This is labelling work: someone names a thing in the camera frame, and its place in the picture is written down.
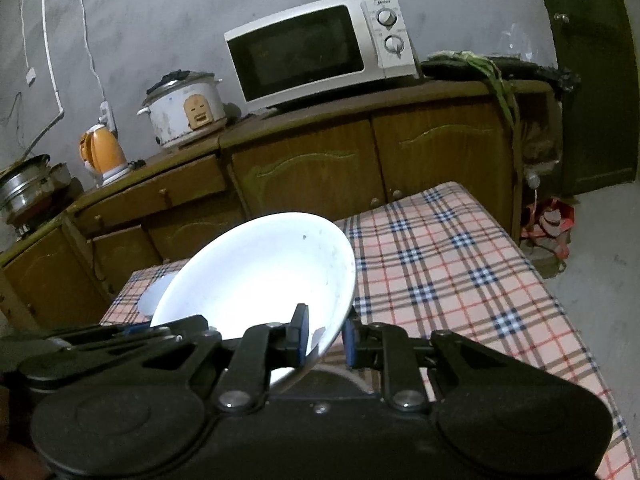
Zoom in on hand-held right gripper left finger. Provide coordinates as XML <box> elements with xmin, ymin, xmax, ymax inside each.
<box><xmin>150</xmin><ymin>302</ymin><xmax>313</xmax><ymax>412</ymax></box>

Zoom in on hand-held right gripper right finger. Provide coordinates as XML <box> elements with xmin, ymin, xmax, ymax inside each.
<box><xmin>342</xmin><ymin>310</ymin><xmax>507</xmax><ymax>409</ymax></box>

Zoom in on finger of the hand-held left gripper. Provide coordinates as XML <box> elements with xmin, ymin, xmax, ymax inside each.
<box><xmin>20</xmin><ymin>336</ymin><xmax>188</xmax><ymax>376</ymax></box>
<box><xmin>65</xmin><ymin>315</ymin><xmax>210</xmax><ymax>342</ymax></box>

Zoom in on white ceramic bowl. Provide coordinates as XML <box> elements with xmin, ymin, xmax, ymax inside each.
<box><xmin>150</xmin><ymin>212</ymin><xmax>357</xmax><ymax>395</ymax></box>
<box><xmin>137</xmin><ymin>272</ymin><xmax>177</xmax><ymax>319</ymax></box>

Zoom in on plaid tablecloth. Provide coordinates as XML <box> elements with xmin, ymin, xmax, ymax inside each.
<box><xmin>100</xmin><ymin>182</ymin><xmax>635</xmax><ymax>480</ymax></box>

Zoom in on steel pot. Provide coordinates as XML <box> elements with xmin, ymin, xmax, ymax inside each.
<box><xmin>0</xmin><ymin>162</ymin><xmax>84</xmax><ymax>242</ymax></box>
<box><xmin>0</xmin><ymin>154</ymin><xmax>53</xmax><ymax>222</ymax></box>

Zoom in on wooden cabinet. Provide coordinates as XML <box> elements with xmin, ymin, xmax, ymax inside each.
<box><xmin>0</xmin><ymin>77</ymin><xmax>563</xmax><ymax>333</ymax></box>

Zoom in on orange electric kettle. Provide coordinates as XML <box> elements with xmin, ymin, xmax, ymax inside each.
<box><xmin>78</xmin><ymin>124</ymin><xmax>132</xmax><ymax>187</ymax></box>

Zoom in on white rice cooker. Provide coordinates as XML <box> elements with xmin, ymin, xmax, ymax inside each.
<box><xmin>138</xmin><ymin>71</ymin><xmax>229</xmax><ymax>151</ymax></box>

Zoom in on red bag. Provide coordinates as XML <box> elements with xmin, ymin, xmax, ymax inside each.
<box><xmin>520</xmin><ymin>197</ymin><xmax>577</xmax><ymax>262</ymax></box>

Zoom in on white microwave oven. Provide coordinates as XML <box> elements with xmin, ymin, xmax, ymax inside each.
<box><xmin>224</xmin><ymin>0</ymin><xmax>420</xmax><ymax>111</ymax></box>

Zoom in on green onion stalks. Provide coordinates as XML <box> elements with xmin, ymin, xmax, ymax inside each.
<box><xmin>432</xmin><ymin>50</ymin><xmax>521</xmax><ymax>128</ymax></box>

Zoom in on dark flat pan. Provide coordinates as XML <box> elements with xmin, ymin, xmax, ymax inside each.
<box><xmin>420</xmin><ymin>52</ymin><xmax>582</xmax><ymax>92</ymax></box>

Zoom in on clear plastic bag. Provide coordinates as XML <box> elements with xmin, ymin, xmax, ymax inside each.
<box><xmin>500</xmin><ymin>22</ymin><xmax>537</xmax><ymax>62</ymax></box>

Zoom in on green door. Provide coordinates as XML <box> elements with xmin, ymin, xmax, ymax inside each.
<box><xmin>530</xmin><ymin>0</ymin><xmax>640</xmax><ymax>197</ymax></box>

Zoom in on white power cable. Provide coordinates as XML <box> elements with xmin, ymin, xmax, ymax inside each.
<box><xmin>75</xmin><ymin>0</ymin><xmax>109</xmax><ymax>107</ymax></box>

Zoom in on white wall conduit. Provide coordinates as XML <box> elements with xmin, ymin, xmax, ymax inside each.
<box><xmin>42</xmin><ymin>0</ymin><xmax>67</xmax><ymax>126</ymax></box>

